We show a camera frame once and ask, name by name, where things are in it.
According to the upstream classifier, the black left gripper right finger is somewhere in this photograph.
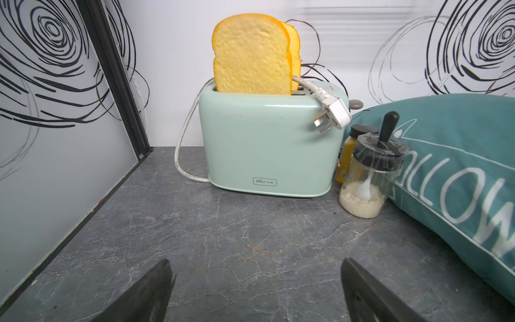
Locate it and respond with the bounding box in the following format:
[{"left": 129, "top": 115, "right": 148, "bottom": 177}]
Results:
[{"left": 341, "top": 258, "right": 425, "bottom": 322}]

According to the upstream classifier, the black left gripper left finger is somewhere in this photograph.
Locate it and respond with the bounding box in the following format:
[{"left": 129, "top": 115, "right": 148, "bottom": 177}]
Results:
[{"left": 93, "top": 259, "right": 176, "bottom": 321}]

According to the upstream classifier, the teal pillow with cat print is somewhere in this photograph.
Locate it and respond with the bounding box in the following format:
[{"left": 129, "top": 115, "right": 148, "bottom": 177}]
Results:
[{"left": 354, "top": 94, "right": 514, "bottom": 302}]

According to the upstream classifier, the yellow liquid bottle black cap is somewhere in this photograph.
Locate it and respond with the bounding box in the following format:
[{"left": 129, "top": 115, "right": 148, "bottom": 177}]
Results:
[{"left": 335, "top": 123, "right": 378, "bottom": 183}]

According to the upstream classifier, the glass sugar jar with spoon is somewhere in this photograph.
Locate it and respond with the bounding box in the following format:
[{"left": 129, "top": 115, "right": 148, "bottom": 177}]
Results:
[{"left": 339, "top": 111, "right": 410, "bottom": 219}]

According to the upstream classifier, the mint green toaster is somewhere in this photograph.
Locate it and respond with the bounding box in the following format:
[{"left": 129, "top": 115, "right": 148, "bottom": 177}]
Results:
[{"left": 198, "top": 85, "right": 344, "bottom": 197}]

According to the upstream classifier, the rear toast bread slice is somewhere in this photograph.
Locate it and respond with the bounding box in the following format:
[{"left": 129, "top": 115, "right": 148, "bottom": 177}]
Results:
[{"left": 282, "top": 22, "right": 301, "bottom": 76}]

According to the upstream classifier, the toast bread slice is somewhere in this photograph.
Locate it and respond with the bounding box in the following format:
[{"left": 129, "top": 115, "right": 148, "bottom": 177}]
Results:
[
  {"left": 282, "top": 22, "right": 301, "bottom": 76},
  {"left": 212, "top": 13, "right": 292, "bottom": 96}
]

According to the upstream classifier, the front toast bread slice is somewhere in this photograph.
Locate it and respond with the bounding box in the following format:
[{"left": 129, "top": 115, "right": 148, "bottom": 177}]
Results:
[{"left": 212, "top": 13, "right": 292, "bottom": 96}]

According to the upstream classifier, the white toaster power cable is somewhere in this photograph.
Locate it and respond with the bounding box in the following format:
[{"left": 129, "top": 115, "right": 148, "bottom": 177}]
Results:
[{"left": 174, "top": 74, "right": 353, "bottom": 184}]

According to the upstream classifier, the black vertical frame post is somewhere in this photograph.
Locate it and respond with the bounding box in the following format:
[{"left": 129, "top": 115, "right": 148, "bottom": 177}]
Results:
[{"left": 77, "top": 1, "right": 152, "bottom": 160}]

